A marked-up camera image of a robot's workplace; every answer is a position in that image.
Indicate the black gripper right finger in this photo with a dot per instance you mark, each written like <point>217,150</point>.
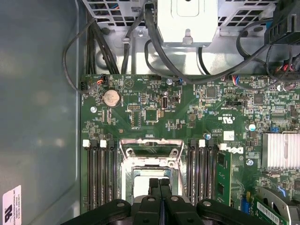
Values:
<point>175,211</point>

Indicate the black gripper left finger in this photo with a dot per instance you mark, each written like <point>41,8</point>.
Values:
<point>145,211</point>

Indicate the silver CPU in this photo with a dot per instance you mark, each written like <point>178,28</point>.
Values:
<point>140,185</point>

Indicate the CPU socket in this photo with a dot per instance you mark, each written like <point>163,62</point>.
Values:
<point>126,182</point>

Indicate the blue expansion slot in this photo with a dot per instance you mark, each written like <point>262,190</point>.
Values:
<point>245,202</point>

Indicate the green RAM stick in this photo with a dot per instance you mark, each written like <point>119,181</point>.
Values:
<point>223,178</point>

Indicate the graphics card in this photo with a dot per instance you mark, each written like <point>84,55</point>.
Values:
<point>269,211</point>

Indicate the green motherboard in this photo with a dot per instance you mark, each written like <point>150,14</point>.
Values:
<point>187,117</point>

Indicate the internal USB port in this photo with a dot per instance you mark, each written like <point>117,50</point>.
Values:
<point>165,102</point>

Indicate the coin cell battery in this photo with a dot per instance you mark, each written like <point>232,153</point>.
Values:
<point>111,98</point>

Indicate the silver finned heatsink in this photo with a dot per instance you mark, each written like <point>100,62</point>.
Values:
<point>281,150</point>

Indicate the white certification sticker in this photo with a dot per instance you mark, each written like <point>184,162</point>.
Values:
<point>11,206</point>

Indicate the black grey PC case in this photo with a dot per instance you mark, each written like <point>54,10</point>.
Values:
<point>39,93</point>

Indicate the black plastic block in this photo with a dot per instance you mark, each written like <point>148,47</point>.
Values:
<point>283,28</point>

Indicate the grey metal drive bracket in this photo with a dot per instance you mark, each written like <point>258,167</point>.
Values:
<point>187,23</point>

